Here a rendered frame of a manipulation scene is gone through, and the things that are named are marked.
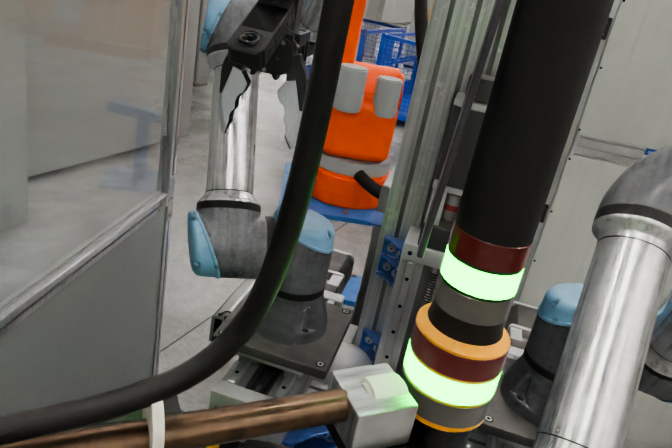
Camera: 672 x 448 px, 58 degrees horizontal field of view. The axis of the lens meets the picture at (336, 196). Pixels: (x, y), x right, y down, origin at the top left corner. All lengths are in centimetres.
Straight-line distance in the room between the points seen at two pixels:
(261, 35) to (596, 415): 52
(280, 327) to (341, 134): 317
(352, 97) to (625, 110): 231
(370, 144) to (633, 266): 364
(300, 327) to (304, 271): 12
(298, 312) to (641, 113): 139
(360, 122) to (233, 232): 320
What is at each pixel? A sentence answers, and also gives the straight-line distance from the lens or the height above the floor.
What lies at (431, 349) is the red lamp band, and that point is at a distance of 27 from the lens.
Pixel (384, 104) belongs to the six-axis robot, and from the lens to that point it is 416.
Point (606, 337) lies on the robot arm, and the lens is 66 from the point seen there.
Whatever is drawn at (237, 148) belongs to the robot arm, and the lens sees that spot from 110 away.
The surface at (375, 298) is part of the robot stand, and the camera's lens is 129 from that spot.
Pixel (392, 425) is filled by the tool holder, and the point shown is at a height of 154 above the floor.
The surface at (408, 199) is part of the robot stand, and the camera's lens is 119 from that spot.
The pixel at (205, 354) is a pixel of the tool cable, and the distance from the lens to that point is 23.
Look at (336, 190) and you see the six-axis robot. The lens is 430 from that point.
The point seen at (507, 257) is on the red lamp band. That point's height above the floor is 162.
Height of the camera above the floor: 172
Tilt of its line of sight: 22 degrees down
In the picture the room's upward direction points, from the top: 11 degrees clockwise
